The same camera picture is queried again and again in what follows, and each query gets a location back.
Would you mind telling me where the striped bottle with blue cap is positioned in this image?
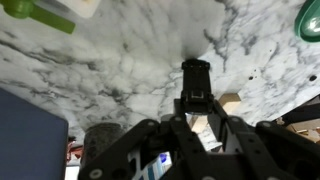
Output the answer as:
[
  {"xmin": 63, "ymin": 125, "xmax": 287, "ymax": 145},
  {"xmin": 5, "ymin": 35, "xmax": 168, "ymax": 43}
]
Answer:
[{"xmin": 128, "ymin": 149, "xmax": 173, "ymax": 180}]

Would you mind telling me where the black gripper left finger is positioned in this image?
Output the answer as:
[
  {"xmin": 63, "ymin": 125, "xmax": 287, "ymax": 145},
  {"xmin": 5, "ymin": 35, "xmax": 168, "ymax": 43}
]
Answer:
[{"xmin": 78, "ymin": 99, "xmax": 214, "ymax": 180}]

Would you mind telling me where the brown cardboard box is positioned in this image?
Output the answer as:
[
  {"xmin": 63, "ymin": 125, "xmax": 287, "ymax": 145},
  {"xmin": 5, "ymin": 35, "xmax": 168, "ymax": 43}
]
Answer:
[{"xmin": 283, "ymin": 116, "xmax": 320, "ymax": 143}]

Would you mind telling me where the black toy car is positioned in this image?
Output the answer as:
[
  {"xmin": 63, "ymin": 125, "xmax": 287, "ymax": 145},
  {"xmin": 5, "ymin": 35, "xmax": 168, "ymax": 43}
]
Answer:
[{"xmin": 180, "ymin": 58, "xmax": 214, "ymax": 116}]

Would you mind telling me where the small red item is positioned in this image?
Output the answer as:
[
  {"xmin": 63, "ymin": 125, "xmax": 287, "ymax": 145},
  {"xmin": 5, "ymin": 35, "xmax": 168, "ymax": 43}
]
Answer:
[{"xmin": 66, "ymin": 136, "xmax": 84, "ymax": 164}]

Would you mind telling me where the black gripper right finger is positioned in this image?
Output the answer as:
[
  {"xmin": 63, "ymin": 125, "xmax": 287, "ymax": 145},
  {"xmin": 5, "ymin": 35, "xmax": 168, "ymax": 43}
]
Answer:
[{"xmin": 207, "ymin": 99, "xmax": 320, "ymax": 180}]

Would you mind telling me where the green round plastic lid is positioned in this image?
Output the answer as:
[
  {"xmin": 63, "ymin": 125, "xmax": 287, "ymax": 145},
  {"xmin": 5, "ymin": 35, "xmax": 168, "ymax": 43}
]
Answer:
[{"xmin": 294, "ymin": 0, "xmax": 320, "ymax": 43}]

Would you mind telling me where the green plastic cross piece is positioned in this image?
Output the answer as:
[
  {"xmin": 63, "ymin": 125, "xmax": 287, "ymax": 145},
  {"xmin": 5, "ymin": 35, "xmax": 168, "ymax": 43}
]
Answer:
[{"xmin": 0, "ymin": 0, "xmax": 77, "ymax": 35}]

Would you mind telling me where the dark blue box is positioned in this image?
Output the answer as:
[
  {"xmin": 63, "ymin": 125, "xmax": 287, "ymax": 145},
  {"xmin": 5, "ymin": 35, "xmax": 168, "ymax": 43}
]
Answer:
[{"xmin": 0, "ymin": 87, "xmax": 69, "ymax": 180}]

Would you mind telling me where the light wooden block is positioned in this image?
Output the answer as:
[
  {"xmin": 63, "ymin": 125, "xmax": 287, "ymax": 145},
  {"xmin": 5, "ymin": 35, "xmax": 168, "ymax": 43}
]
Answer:
[
  {"xmin": 189, "ymin": 114, "xmax": 210, "ymax": 134},
  {"xmin": 218, "ymin": 93, "xmax": 242, "ymax": 114}
]

